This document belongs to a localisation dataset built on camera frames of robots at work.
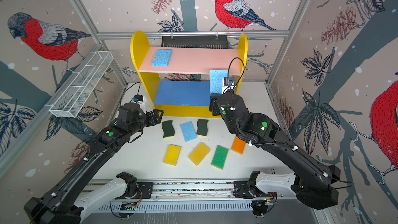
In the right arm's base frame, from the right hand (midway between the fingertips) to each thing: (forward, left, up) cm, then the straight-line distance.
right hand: (217, 93), depth 62 cm
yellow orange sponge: (-10, +9, -40) cm, 43 cm away
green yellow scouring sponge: (+3, +29, -39) cm, 48 cm away
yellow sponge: (-12, +24, -40) cm, 48 cm away
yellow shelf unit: (+17, +21, -24) cm, 36 cm away
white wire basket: (+1, +69, -8) cm, 70 cm away
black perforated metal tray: (+46, +3, -3) cm, 46 cm away
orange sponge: (-5, -14, -39) cm, 42 cm away
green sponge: (-12, -3, -39) cm, 41 cm away
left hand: (+1, +28, -14) cm, 31 cm away
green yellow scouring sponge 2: (+5, +8, -38) cm, 39 cm away
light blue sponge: (+2, +16, -38) cm, 41 cm away
